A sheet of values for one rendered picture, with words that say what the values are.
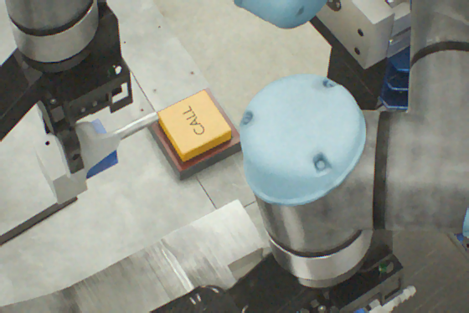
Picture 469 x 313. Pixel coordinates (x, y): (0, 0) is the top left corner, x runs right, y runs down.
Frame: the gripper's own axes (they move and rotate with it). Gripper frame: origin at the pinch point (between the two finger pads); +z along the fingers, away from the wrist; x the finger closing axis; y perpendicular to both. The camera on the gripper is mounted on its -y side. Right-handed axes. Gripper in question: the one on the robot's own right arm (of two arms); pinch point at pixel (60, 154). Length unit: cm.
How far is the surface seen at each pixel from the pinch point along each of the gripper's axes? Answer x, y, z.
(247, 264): -15.7, 12.1, 8.6
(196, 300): -17.5, 5.3, 6.5
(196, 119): 2.5, 16.6, 11.3
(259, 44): 55, 60, 95
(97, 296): -12.5, -3.2, 6.6
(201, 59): 58, 48, 95
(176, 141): 1.1, 13.4, 11.3
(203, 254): -13.7, 8.4, 6.0
